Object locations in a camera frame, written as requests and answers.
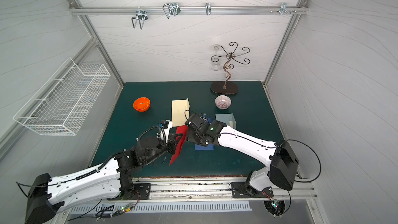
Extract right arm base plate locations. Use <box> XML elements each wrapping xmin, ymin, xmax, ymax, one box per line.
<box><xmin>228</xmin><ymin>181</ymin><xmax>274</xmax><ymax>199</ymax></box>

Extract metal hook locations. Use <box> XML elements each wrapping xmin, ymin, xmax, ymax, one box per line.
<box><xmin>162</xmin><ymin>3</ymin><xmax>181</xmax><ymax>19</ymax></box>
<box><xmin>269</xmin><ymin>3</ymin><xmax>297</xmax><ymax>15</ymax></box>
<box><xmin>205</xmin><ymin>3</ymin><xmax>211</xmax><ymax>16</ymax></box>
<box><xmin>131</xmin><ymin>8</ymin><xmax>148</xmax><ymax>30</ymax></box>

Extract white wire basket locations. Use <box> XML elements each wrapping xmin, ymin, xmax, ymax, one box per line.
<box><xmin>13</xmin><ymin>58</ymin><xmax>110</xmax><ymax>136</ymax></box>

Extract light blue envelope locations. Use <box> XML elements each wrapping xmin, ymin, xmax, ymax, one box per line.
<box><xmin>216</xmin><ymin>113</ymin><xmax>236</xmax><ymax>129</ymax></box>

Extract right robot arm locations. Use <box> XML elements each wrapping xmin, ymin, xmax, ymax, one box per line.
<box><xmin>185</xmin><ymin>114</ymin><xmax>299</xmax><ymax>191</ymax></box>

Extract dark jewelry stand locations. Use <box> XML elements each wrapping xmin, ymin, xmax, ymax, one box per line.
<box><xmin>210</xmin><ymin>41</ymin><xmax>251</xmax><ymax>95</ymax></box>

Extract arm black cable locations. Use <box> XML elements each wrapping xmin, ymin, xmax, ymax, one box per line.
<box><xmin>279</xmin><ymin>139</ymin><xmax>322</xmax><ymax>184</ymax></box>
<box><xmin>16</xmin><ymin>180</ymin><xmax>50</xmax><ymax>198</ymax></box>

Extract striped ceramic bowl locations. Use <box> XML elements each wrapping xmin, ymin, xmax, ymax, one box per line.
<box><xmin>215</xmin><ymin>95</ymin><xmax>232</xmax><ymax>110</ymax></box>

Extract aluminium crossbar rail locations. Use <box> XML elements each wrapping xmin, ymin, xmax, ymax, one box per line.
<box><xmin>69</xmin><ymin>5</ymin><xmax>309</xmax><ymax>16</ymax></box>

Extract red envelope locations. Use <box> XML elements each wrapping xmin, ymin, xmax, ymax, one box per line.
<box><xmin>169</xmin><ymin>125</ymin><xmax>188</xmax><ymax>166</ymax></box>

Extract cream envelope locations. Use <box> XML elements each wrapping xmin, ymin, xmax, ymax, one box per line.
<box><xmin>172</xmin><ymin>99</ymin><xmax>190</xmax><ymax>127</ymax></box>

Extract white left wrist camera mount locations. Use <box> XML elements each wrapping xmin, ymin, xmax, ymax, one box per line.
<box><xmin>158</xmin><ymin>120</ymin><xmax>173</xmax><ymax>144</ymax></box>

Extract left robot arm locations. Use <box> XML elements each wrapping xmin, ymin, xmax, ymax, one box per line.
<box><xmin>25</xmin><ymin>133</ymin><xmax>183</xmax><ymax>224</ymax></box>

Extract orange plastic bowl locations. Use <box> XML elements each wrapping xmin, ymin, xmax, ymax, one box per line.
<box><xmin>133</xmin><ymin>97</ymin><xmax>151</xmax><ymax>113</ymax></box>

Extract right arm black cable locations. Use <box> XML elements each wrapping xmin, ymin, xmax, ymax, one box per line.
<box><xmin>279</xmin><ymin>139</ymin><xmax>322</xmax><ymax>184</ymax></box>

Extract dark blue envelope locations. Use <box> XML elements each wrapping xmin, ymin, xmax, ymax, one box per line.
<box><xmin>195</xmin><ymin>118</ymin><xmax>215</xmax><ymax>150</ymax></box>

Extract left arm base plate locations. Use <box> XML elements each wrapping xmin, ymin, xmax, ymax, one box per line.
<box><xmin>117</xmin><ymin>183</ymin><xmax>151</xmax><ymax>201</ymax></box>

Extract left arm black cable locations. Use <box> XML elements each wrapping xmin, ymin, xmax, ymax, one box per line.
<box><xmin>16</xmin><ymin>180</ymin><xmax>50</xmax><ymax>198</ymax></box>

